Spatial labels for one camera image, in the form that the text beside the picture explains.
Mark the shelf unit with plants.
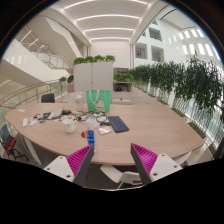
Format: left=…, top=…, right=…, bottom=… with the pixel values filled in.
left=112, top=68, right=136, bottom=93

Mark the white cabinet with plants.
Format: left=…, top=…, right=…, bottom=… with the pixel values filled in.
left=72, top=54, right=117, bottom=93

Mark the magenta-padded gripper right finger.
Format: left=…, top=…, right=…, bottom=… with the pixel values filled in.
left=130, top=143, right=184, bottom=186

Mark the black office chair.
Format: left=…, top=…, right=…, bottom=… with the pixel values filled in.
left=40, top=93, right=56, bottom=104

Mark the green tote bag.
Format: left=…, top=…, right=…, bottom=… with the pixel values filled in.
left=85, top=89, right=112, bottom=114

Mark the red and black chair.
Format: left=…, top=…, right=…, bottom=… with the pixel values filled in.
left=0, top=123, right=30, bottom=162

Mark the small clear plastic bag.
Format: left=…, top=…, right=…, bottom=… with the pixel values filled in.
left=98, top=125, right=113, bottom=136

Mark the dark blue keyboard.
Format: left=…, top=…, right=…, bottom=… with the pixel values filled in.
left=107, top=115, right=130, bottom=134

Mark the black cable bundle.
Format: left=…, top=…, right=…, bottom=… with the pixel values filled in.
left=75, top=111, right=111, bottom=127

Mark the white ceramic mug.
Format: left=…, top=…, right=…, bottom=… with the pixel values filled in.
left=62, top=118, right=79, bottom=135

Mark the clear blue-labelled water bottle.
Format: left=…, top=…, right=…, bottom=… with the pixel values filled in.
left=85, top=118, right=98, bottom=153

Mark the row of green trees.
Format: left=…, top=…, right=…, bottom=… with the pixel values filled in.
left=128, top=56, right=224, bottom=125

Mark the clear plastic tumbler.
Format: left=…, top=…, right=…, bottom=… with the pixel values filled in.
left=74, top=93, right=84, bottom=113

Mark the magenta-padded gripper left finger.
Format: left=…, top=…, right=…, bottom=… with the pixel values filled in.
left=43, top=143, right=95, bottom=187

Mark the white chair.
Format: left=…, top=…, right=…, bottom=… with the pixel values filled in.
left=99, top=163, right=145, bottom=190

